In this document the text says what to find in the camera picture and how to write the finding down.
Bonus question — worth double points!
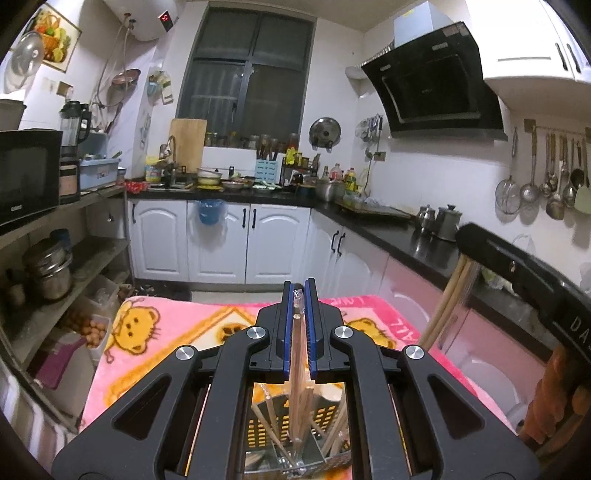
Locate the black blender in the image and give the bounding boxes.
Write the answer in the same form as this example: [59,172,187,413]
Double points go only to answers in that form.
[59,100,92,205]

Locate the steel kettle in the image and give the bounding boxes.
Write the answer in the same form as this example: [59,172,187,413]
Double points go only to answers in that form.
[415,204,462,243]

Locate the wooden chopstick pair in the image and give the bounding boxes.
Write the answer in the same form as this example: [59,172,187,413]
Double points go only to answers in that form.
[419,254,480,351]

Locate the blue knife block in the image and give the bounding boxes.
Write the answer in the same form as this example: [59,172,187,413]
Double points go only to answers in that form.
[254,159,280,183]

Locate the dark green utensil basket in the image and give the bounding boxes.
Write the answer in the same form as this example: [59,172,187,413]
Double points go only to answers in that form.
[241,381,353,476]

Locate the steel pots stack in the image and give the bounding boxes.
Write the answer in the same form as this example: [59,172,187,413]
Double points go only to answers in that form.
[22,238,73,301]

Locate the steel cooking pot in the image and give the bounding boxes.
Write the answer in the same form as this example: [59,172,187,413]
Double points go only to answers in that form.
[315,179,345,203]

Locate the dark kitchen window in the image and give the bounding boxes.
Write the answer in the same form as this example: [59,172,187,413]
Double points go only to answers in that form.
[177,6,315,144]

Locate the fruit picture frame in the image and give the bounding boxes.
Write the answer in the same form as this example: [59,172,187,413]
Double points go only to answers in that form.
[24,4,82,73]

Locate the wooden cutting board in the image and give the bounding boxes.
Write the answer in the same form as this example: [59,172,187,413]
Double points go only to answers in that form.
[169,118,207,173]

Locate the blue plastic box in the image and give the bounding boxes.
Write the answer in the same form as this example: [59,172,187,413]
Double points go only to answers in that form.
[79,158,119,191]

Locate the hanging ladle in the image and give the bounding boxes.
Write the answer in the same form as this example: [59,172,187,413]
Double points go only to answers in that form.
[520,125,540,205]

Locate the blue hanging bag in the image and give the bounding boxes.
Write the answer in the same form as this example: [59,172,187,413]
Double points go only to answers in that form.
[197,199,226,226]

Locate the person's hand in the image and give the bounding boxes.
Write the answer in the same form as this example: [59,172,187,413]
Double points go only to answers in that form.
[518,345,590,454]

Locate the black microwave oven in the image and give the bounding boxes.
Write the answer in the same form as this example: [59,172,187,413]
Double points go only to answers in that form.
[0,129,62,225]

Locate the hanging skimmer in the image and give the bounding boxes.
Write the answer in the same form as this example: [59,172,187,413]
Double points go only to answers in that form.
[495,128,521,215]

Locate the white water heater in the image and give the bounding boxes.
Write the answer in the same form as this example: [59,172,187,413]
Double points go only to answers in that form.
[104,0,186,42]

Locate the pink cartoon blanket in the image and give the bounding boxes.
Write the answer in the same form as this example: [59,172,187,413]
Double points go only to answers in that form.
[79,294,516,434]

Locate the black range hood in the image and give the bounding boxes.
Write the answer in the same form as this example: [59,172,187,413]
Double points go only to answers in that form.
[362,22,508,141]

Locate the glass pot lid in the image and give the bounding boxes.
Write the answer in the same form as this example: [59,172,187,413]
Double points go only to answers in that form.
[4,31,44,93]

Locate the white base cabinets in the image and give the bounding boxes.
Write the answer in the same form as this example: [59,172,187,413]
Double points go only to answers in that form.
[126,198,549,419]

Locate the hanging pot lid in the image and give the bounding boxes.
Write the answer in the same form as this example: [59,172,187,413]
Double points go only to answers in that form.
[308,117,342,153]

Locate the wooden chopstick bundle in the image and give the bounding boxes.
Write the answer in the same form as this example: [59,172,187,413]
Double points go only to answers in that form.
[250,384,350,464]

